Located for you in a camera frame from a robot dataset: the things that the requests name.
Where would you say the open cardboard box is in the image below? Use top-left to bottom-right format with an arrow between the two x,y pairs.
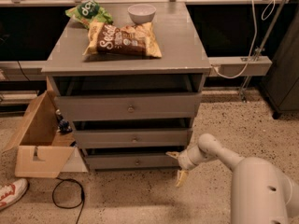
3,90 -> 77,179

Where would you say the grey drawer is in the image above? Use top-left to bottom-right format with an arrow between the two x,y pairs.
55,93 -> 201,121
74,128 -> 192,148
85,153 -> 178,170

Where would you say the dark grey side cabinet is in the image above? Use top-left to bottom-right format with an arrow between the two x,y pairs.
261,14 -> 299,119

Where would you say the grey window ledge rail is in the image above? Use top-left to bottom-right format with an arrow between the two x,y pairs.
208,56 -> 272,78

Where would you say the black floor cable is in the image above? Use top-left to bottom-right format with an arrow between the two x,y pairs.
51,177 -> 86,224

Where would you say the white bowl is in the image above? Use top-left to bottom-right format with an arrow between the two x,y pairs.
127,4 -> 156,24

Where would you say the green chip bag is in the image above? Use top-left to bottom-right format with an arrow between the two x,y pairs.
65,0 -> 113,28

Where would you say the blue bottle in box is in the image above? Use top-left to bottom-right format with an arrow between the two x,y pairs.
55,109 -> 72,133

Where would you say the white red sneaker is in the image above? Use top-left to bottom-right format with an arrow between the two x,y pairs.
0,178 -> 29,210

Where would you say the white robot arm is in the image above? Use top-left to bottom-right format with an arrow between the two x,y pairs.
166,133 -> 299,224

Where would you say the grey top drawer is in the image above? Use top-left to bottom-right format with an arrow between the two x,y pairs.
55,93 -> 201,121

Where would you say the grey bottom drawer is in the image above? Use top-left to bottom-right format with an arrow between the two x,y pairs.
85,153 -> 178,170

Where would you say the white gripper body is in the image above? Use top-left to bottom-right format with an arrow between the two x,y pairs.
178,146 -> 204,171

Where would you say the grey middle drawer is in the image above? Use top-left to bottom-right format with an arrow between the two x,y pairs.
74,128 -> 192,148

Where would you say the metal pole stand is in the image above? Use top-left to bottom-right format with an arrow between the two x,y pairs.
238,0 -> 288,103

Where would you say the grey drawer cabinet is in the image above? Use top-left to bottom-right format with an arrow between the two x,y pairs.
42,2 -> 210,160

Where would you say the brown chip bag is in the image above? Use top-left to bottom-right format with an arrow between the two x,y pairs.
84,21 -> 162,58

